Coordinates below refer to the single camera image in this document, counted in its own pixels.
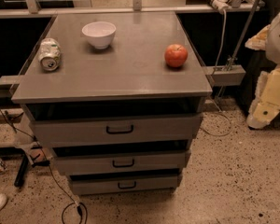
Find black floor cable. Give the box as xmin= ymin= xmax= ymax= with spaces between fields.
xmin=0 ymin=91 xmax=89 ymax=224

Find grey metal bracket block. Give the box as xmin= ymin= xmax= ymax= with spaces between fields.
xmin=203 ymin=65 xmax=245 ymax=87

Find white power cable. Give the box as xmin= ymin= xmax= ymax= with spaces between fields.
xmin=199 ymin=9 xmax=233 ymax=138

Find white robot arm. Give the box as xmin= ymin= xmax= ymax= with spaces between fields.
xmin=245 ymin=12 xmax=280 ymax=129

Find grey bottom drawer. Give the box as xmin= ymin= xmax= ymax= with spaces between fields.
xmin=69 ymin=169 xmax=182 ymax=195

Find metal diagonal rod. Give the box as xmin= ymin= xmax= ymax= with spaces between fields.
xmin=224 ymin=0 xmax=267 ymax=72

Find grey drawer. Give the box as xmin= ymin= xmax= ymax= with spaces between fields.
xmin=69 ymin=169 xmax=182 ymax=195
xmin=53 ymin=140 xmax=190 ymax=175
xmin=29 ymin=98 xmax=202 ymax=147

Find white bowl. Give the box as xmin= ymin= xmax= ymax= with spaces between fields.
xmin=82 ymin=21 xmax=117 ymax=49

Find red apple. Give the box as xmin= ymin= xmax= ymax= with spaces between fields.
xmin=164 ymin=44 xmax=188 ymax=68

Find grey top drawer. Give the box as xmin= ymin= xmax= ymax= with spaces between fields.
xmin=29 ymin=98 xmax=202 ymax=147

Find grey middle drawer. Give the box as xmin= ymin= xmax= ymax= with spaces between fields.
xmin=53 ymin=140 xmax=190 ymax=175

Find crushed white soda can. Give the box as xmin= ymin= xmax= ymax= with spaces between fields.
xmin=38 ymin=38 xmax=61 ymax=71

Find grey drawer cabinet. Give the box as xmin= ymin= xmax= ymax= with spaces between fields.
xmin=10 ymin=10 xmax=213 ymax=196

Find black tool on floor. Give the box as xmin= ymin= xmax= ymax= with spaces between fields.
xmin=14 ymin=155 xmax=50 ymax=188

